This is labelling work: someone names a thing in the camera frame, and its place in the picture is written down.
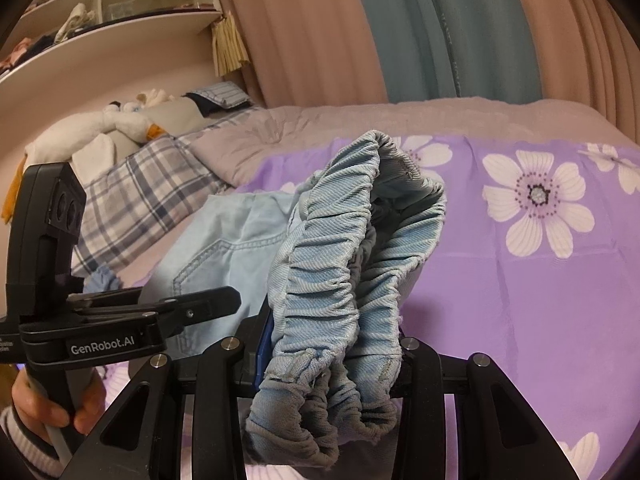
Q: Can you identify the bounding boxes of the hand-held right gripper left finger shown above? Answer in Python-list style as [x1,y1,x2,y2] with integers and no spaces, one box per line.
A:
[59,305,273,480]

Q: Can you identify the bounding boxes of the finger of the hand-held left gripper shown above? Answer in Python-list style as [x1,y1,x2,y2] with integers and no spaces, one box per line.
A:
[67,286,242,341]
[82,287,151,308]

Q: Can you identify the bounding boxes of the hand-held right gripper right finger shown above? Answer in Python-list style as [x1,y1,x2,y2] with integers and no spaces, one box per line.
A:
[390,337,583,480]

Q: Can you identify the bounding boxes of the light blue denim pants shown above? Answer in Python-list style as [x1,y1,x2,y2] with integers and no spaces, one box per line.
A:
[145,130,447,472]

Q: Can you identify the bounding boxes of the person's left forearm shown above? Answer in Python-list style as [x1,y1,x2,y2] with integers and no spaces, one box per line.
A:
[0,405,66,480]

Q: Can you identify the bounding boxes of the folded blue pants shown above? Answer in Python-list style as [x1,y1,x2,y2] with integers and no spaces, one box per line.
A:
[82,265,123,293]

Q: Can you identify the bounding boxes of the person's left hand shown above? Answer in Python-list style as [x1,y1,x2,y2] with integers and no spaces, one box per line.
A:
[11,370,108,446]

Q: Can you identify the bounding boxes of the purple floral blanket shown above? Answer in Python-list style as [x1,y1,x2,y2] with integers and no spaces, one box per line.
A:
[95,132,640,480]

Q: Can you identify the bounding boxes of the white plush goose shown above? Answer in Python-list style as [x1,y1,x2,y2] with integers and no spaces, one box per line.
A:
[0,102,168,226]

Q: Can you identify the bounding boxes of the plaid pillow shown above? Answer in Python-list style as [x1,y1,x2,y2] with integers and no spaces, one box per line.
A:
[70,107,263,278]

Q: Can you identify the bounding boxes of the small white plush toy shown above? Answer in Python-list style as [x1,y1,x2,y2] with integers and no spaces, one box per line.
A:
[105,87,173,112]

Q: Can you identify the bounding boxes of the grey cushion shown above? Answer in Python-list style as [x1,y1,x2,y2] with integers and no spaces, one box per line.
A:
[147,97,207,137]

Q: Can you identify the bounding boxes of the pile of mixed clothes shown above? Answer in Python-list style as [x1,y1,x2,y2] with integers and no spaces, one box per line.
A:
[0,32,57,73]

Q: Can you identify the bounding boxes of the white cloth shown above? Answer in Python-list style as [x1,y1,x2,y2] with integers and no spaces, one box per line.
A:
[50,2,101,43]

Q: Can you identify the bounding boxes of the beige curtain tassel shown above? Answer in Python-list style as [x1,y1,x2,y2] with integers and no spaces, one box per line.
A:
[210,10,250,78]

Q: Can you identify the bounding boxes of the pink curtain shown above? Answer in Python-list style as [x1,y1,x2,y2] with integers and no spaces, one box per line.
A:
[500,0,640,146]
[210,0,386,108]

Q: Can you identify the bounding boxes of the teal curtain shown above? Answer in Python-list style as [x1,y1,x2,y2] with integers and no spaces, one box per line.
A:
[345,0,543,103]

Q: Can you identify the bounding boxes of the white wall shelf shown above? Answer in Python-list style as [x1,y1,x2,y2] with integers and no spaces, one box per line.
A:
[0,0,223,86]

